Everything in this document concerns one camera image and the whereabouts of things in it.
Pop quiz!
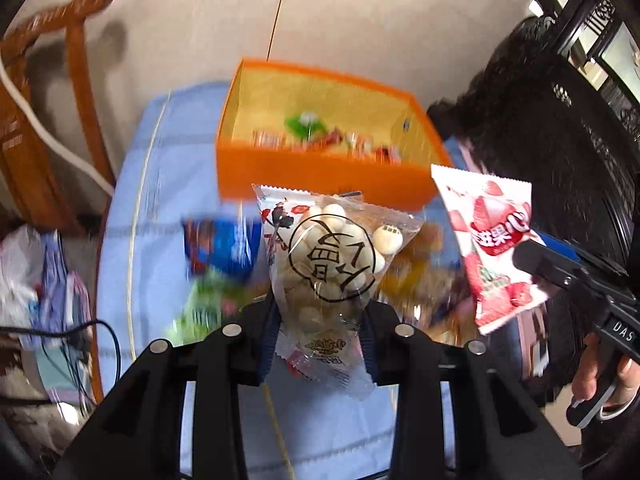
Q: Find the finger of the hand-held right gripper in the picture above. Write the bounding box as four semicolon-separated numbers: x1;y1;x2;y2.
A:
512;232;640;311

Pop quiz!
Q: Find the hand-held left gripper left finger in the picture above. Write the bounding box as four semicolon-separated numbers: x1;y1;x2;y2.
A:
52;292;281;480

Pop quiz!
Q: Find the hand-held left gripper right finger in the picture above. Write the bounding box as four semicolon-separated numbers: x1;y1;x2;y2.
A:
362;300;583;480

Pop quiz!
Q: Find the pink strawberry candy packet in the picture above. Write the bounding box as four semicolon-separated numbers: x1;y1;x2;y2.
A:
430;164;548;336

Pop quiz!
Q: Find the clear white ball candy packet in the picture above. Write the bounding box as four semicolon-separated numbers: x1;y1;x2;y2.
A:
251;183;425;401

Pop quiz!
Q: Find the orange cardboard box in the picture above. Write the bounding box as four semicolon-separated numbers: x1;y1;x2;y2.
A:
215;57;453;211

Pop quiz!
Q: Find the small red snack packet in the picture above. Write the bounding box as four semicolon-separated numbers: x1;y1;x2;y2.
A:
295;130;346;153

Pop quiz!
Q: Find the bright green snack packet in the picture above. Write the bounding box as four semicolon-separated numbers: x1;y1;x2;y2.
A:
284;111;328;138

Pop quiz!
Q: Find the person's right hand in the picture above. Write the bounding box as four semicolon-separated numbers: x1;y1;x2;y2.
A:
570;334;640;406

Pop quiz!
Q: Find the pale green snack packet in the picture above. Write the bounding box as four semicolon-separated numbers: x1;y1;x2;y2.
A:
167;270;271;341

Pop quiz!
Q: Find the yellow cake packet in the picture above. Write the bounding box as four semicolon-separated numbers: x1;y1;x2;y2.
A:
380;222;446;301

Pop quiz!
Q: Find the blue snack packet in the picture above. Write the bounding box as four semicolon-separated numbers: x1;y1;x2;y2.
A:
182;217;263;281

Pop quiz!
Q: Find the dark carved wooden furniture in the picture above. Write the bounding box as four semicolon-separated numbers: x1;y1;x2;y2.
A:
425;0;640;461

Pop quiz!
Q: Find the white plastic bag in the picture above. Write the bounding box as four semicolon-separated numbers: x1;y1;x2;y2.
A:
0;225;96;356

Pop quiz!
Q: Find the carved wooden chair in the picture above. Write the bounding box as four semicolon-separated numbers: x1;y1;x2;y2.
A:
0;0;118;236

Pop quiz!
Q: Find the black cable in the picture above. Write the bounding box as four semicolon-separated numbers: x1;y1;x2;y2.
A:
0;319;121;406

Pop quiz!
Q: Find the white cable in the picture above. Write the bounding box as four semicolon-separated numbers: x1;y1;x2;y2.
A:
0;52;116;196

